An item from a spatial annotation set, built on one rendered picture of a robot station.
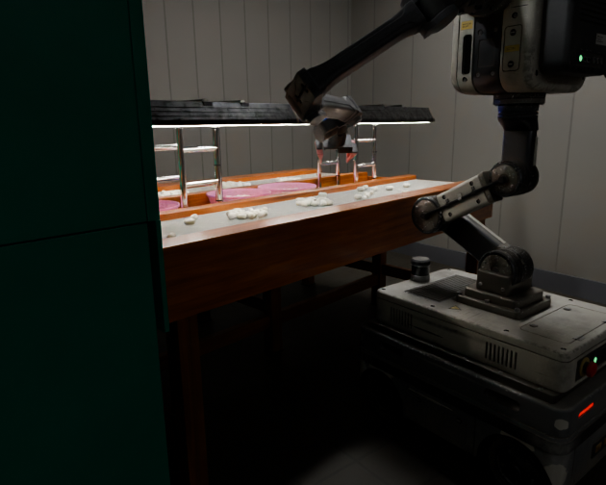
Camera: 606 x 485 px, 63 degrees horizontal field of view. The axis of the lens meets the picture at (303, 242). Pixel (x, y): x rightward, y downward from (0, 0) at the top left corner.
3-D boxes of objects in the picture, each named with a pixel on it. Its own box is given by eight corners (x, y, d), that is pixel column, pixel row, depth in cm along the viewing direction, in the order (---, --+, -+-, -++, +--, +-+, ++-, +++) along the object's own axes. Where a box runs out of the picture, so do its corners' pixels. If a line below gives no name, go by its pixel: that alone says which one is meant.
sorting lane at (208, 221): (468, 187, 248) (468, 183, 248) (130, 260, 122) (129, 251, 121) (416, 183, 269) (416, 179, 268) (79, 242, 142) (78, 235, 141)
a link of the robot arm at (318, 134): (364, 116, 157) (348, 94, 157) (338, 131, 151) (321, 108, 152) (348, 136, 167) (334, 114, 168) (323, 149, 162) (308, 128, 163)
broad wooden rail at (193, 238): (490, 217, 243) (492, 179, 239) (161, 326, 117) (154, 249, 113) (467, 215, 252) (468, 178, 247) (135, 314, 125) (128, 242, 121)
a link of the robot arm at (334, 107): (320, 112, 120) (295, 76, 121) (304, 127, 122) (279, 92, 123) (368, 117, 159) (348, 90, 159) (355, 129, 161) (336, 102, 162)
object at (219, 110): (299, 123, 180) (299, 103, 179) (142, 126, 137) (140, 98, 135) (285, 124, 186) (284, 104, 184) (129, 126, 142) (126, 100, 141)
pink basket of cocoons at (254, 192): (282, 211, 215) (281, 189, 212) (252, 222, 191) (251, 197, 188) (228, 208, 225) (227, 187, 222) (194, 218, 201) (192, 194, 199)
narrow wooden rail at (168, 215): (416, 194, 270) (416, 174, 268) (82, 264, 143) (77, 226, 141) (407, 194, 274) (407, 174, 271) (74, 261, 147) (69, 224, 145)
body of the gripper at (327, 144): (352, 151, 171) (356, 134, 165) (323, 151, 169) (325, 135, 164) (349, 138, 175) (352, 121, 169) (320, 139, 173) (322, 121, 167)
